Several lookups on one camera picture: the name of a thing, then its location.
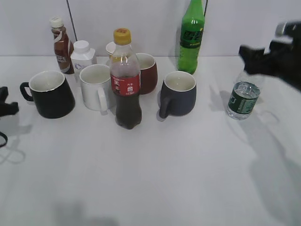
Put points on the red ceramic mug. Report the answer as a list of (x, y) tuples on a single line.
[(149, 72)]

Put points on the black ceramic mug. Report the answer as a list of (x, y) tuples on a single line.
[(51, 94)]

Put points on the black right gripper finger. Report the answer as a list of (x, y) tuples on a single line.
[(249, 54), (268, 68)]

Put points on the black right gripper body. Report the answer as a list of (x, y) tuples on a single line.
[(286, 62)]

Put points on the cola bottle yellow cap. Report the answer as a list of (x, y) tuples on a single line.
[(125, 80)]

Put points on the clear cestbon water bottle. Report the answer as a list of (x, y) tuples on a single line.
[(244, 95)]

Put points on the white ceramic mug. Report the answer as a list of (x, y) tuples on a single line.
[(95, 82)]

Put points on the dark blue ceramic mug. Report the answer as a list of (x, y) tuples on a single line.
[(178, 94)]

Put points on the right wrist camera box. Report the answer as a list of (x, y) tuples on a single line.
[(291, 29)]

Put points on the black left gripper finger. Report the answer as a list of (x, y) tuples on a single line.
[(3, 94), (8, 109)]

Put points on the brown coffee drink bottle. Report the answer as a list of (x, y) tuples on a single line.
[(63, 47)]

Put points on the white plastic bottle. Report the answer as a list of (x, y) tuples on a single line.
[(82, 56)]

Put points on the green sprite bottle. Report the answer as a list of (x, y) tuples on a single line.
[(192, 29)]

